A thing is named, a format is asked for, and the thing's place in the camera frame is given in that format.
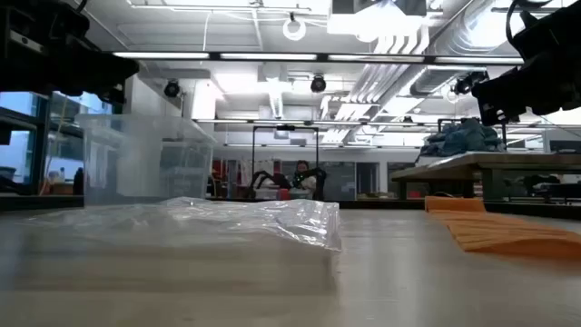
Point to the long ceiling light bar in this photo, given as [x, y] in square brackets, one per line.
[268, 56]

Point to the small red object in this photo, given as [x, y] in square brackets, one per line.
[283, 194]

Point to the black ceiling spot lamp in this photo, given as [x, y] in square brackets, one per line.
[467, 84]
[318, 84]
[172, 89]

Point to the clear plastic bag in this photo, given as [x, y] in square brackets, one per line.
[254, 222]

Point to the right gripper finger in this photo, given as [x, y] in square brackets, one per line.
[495, 97]

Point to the clear plastic container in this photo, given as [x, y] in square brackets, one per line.
[136, 159]

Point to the orange bandage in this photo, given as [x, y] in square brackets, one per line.
[499, 234]

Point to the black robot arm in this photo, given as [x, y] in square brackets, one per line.
[268, 178]

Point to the blue cloth pile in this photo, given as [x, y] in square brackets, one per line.
[463, 136]

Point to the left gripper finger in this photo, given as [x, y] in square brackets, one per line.
[113, 70]

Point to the grey metal workbench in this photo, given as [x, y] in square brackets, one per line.
[490, 161]

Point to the person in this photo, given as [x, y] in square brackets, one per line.
[305, 179]

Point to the black tubular rig frame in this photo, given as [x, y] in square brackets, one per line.
[285, 128]

